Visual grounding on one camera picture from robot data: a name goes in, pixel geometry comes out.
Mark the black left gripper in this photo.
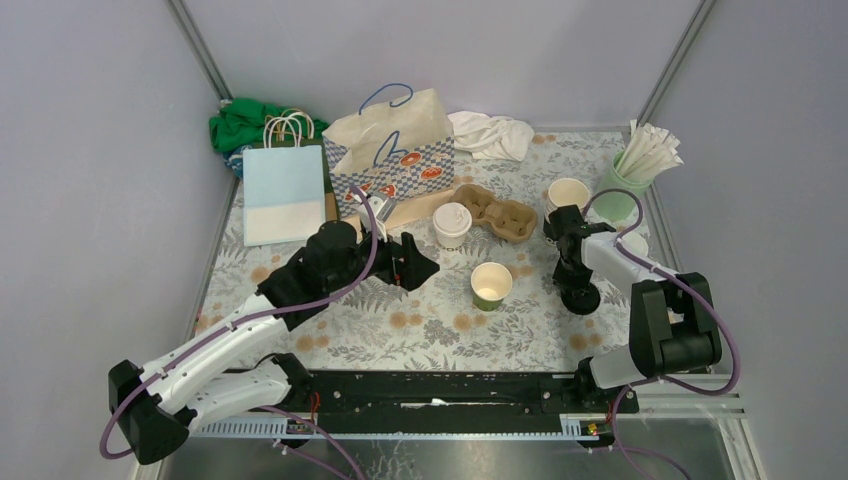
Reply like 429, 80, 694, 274
326, 220, 439, 293

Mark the stack of black paper cups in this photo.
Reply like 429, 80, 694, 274
545, 178, 591, 219

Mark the white coffee lid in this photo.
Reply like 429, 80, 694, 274
433, 202, 473, 235

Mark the green paper coffee cup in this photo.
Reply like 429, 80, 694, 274
470, 262, 513, 312

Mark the blue checkered paper bag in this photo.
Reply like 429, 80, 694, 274
322, 82, 455, 218

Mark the white paper coffee cup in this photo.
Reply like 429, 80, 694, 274
436, 230, 468, 251

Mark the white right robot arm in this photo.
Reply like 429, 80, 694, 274
545, 205, 722, 412

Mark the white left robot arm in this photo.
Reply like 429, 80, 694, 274
100, 221, 439, 465

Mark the black coffee lid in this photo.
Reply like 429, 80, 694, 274
560, 284, 601, 316

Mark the green straw holder cup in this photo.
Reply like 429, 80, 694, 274
590, 152, 652, 222

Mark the stack of brown cup carriers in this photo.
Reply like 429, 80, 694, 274
450, 184, 538, 243

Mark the stack of white lids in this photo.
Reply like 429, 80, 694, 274
622, 232, 649, 257

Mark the floral tablecloth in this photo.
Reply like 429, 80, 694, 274
195, 132, 629, 372

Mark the white cloth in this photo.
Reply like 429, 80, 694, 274
448, 111, 535, 161

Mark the bundle of white wrapped straws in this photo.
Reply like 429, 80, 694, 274
613, 119, 684, 183

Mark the light blue paper bag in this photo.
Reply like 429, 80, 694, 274
243, 110, 326, 246

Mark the green cloth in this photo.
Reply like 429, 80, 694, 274
208, 97, 330, 153

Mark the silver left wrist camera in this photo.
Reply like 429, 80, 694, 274
357, 192, 397, 231

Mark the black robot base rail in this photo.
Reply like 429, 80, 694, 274
258, 353, 639, 435

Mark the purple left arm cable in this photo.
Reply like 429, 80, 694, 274
99, 186, 382, 480

